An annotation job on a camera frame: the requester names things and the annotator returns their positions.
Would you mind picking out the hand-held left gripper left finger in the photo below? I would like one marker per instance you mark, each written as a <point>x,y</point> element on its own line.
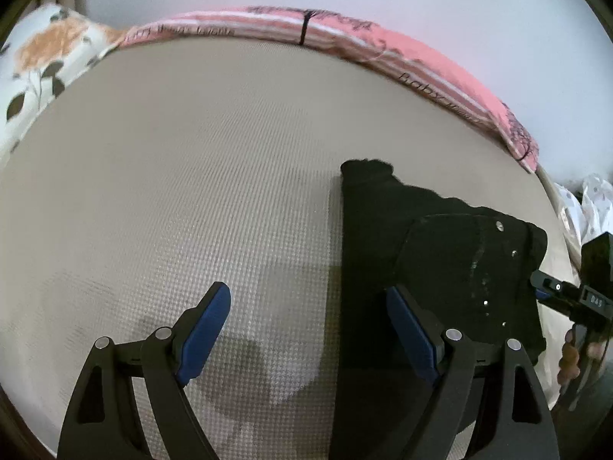
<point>206,335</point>

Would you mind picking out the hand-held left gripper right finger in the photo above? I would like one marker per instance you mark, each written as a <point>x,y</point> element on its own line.
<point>412,335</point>

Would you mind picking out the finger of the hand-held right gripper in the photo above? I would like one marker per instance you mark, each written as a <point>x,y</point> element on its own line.
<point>553,287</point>

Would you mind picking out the black pants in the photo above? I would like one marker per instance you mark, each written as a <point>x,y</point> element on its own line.
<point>373,230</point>

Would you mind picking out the person's right hand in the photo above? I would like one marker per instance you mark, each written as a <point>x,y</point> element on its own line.
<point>570,359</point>

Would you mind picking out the white patterned cloth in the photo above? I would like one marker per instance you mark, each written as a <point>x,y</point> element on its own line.
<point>586,201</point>

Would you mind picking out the beige bed mattress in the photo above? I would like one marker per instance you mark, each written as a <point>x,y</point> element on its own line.
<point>167,177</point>

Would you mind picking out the pink striped blanket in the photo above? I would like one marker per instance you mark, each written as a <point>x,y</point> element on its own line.
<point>412,52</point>

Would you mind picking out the white floral pillow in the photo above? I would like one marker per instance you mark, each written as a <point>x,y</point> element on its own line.
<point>43,57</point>

